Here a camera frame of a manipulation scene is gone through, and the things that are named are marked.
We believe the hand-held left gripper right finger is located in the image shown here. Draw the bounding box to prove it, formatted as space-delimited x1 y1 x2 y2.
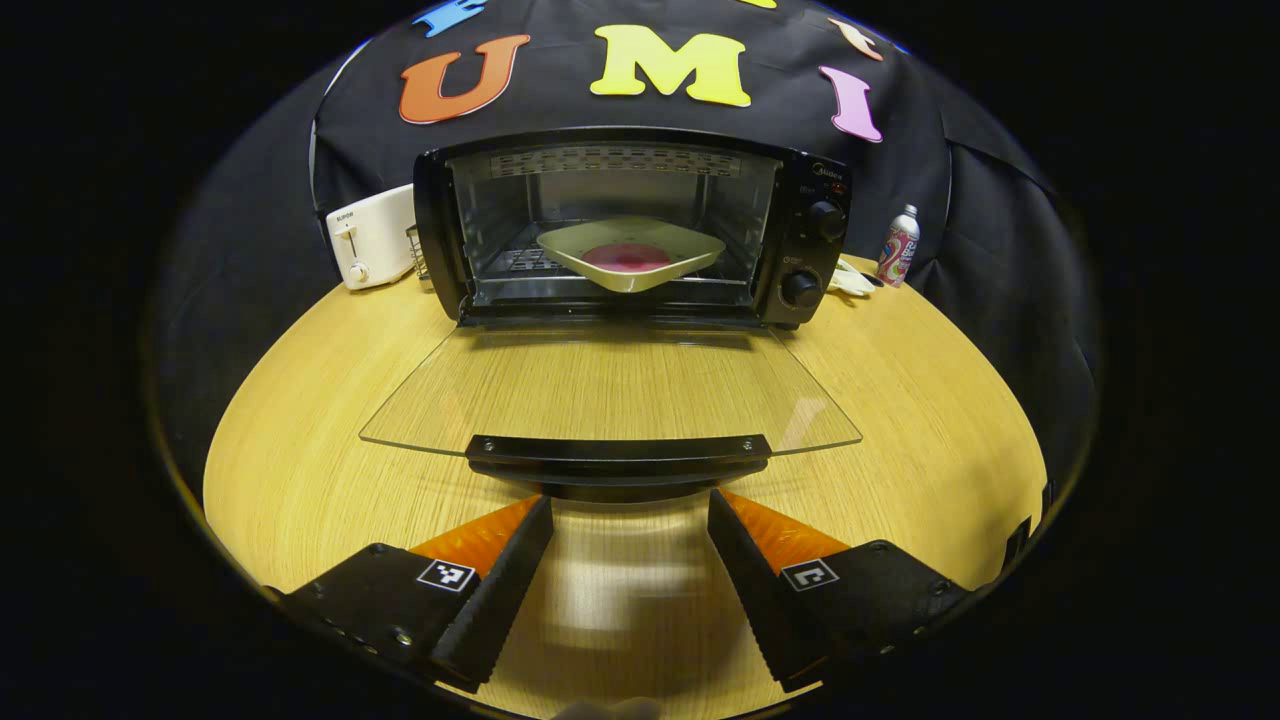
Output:
706 488 973 693

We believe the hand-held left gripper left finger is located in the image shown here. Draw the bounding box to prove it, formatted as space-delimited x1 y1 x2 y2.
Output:
262 492 554 693

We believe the pink round food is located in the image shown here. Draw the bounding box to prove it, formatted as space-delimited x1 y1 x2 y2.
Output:
582 242 673 275

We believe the cream square tray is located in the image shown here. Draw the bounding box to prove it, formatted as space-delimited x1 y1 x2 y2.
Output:
536 215 727 294

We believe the black electric oven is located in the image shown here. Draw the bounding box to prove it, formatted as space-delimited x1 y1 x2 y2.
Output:
358 126 864 503

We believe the white divided plate with beans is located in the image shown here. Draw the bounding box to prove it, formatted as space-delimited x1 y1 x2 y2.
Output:
826 257 883 298

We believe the silver drink bottle red label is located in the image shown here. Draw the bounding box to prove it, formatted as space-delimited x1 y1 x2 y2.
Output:
877 204 921 289

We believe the white toaster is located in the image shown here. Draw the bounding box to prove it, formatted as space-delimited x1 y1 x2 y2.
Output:
325 183 421 291

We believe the black backdrop cloth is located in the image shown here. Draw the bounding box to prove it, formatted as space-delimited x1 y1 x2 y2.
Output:
150 0 1101 481

